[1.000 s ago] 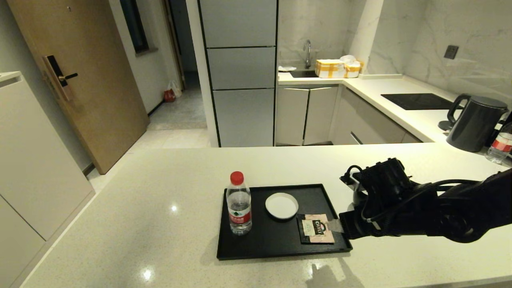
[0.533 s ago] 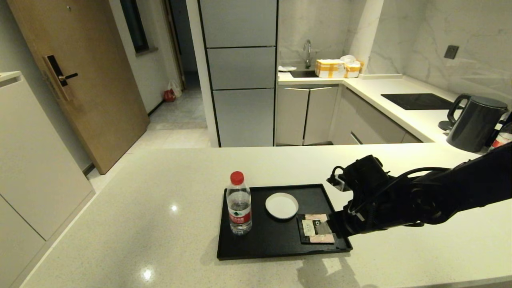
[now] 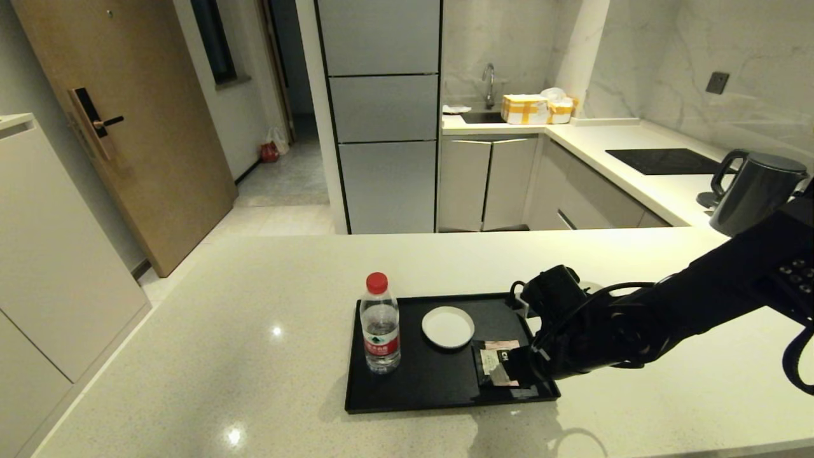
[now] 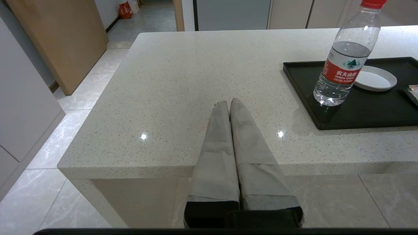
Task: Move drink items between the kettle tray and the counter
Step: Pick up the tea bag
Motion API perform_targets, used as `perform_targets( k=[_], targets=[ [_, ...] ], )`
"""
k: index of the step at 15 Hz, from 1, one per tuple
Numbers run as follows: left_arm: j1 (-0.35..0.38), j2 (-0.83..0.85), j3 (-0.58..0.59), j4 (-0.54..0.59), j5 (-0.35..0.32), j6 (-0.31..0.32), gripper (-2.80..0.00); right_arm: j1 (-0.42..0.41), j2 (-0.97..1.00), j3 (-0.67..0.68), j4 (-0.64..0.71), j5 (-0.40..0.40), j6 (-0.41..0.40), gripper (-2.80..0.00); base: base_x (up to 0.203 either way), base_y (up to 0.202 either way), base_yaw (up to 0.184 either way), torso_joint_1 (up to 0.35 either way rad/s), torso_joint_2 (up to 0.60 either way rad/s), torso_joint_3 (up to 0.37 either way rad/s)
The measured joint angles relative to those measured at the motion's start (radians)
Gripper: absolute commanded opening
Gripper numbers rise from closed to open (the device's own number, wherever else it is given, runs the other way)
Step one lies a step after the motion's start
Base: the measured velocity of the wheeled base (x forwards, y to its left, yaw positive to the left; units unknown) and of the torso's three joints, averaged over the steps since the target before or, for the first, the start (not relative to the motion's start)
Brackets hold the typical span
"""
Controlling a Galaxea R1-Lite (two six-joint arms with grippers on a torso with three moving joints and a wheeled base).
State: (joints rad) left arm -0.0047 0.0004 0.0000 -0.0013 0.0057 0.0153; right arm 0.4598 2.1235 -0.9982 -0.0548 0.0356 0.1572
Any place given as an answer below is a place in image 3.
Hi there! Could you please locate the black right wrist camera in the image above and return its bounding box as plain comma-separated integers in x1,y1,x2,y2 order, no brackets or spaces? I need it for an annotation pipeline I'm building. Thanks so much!
509,265,589,319

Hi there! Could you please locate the black rectangular serving tray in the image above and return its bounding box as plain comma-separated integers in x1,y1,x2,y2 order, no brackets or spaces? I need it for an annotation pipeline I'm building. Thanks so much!
344,292,562,415

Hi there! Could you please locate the pink tea bag packet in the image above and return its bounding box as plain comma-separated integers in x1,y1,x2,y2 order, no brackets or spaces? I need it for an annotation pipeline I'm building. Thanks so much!
471,340,523,389

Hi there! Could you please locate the clear water bottle red label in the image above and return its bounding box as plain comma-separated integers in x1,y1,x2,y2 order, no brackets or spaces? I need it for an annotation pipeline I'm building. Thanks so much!
360,272,402,375

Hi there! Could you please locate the large box yellow tape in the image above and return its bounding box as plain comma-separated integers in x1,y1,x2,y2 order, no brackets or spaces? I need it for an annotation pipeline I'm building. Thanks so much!
500,94,549,125

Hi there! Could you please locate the black electronic door lock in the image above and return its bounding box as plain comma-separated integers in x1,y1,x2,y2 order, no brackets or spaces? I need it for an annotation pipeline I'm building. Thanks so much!
69,88,126,162

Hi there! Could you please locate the small box yellow tape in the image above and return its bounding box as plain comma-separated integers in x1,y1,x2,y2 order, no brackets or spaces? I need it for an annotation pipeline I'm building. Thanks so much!
547,97,578,125

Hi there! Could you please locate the grey sink cabinet door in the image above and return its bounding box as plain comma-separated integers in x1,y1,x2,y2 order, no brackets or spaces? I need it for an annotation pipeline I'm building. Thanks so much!
481,138,538,232
438,138,492,233

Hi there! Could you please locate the black induction cooktop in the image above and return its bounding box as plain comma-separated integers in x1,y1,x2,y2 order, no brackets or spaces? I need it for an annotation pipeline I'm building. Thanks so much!
605,148,738,176

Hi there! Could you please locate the dark narrow window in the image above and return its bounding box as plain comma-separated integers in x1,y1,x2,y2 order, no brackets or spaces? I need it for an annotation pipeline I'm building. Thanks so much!
191,0,252,88

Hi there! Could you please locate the tall grey refrigerator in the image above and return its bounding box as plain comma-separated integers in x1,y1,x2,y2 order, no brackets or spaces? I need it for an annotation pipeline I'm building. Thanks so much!
314,0,443,235

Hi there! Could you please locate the round white coaster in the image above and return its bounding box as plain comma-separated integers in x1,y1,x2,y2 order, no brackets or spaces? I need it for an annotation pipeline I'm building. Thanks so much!
422,306,476,350

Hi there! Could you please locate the black electric kettle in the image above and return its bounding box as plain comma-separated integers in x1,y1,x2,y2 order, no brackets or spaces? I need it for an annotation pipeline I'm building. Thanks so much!
710,150,808,237

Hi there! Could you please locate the chrome sink faucet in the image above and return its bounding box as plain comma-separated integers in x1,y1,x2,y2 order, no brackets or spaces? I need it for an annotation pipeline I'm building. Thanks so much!
481,63,497,111

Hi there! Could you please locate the grey lower kitchen cabinet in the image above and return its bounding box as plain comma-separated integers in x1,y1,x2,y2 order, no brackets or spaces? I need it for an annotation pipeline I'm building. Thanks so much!
527,138,672,232

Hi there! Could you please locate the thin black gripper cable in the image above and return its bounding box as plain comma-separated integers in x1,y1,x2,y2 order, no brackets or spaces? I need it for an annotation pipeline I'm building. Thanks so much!
547,282,657,357

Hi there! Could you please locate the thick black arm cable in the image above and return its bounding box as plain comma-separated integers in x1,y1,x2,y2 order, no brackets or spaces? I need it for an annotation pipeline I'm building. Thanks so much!
781,320,814,396

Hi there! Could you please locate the wooden entrance door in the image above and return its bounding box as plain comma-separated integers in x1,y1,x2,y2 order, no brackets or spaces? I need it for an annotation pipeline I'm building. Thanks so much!
11,0,238,279

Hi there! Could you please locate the white tall cabinet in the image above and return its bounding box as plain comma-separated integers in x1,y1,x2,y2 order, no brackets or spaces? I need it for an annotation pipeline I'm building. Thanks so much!
0,114,152,458

